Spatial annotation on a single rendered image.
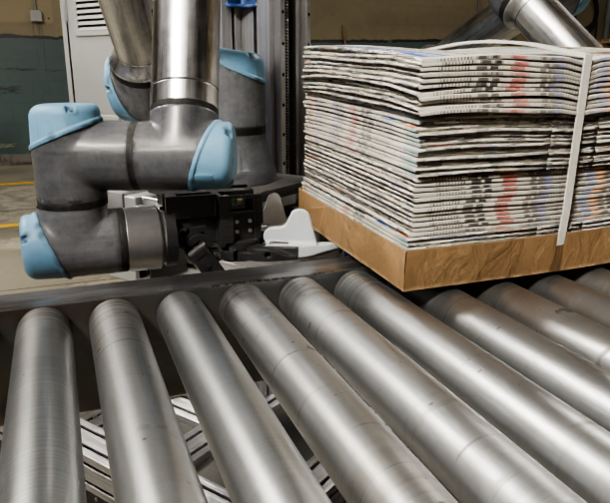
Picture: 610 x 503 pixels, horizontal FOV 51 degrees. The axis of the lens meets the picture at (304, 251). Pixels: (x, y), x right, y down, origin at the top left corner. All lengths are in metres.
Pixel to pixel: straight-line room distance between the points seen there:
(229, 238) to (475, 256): 0.28
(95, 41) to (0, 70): 5.93
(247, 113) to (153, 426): 0.77
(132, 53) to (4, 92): 6.43
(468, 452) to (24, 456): 0.26
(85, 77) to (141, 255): 0.90
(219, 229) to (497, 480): 0.47
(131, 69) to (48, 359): 0.65
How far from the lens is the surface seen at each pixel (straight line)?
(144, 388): 0.48
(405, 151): 0.63
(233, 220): 0.76
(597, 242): 0.77
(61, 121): 0.72
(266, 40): 1.35
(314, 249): 0.77
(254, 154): 1.13
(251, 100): 1.12
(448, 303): 0.65
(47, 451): 0.43
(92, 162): 0.71
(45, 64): 7.47
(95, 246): 0.74
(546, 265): 0.73
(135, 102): 1.14
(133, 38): 1.06
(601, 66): 0.72
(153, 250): 0.75
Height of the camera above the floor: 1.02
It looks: 16 degrees down
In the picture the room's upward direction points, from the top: straight up
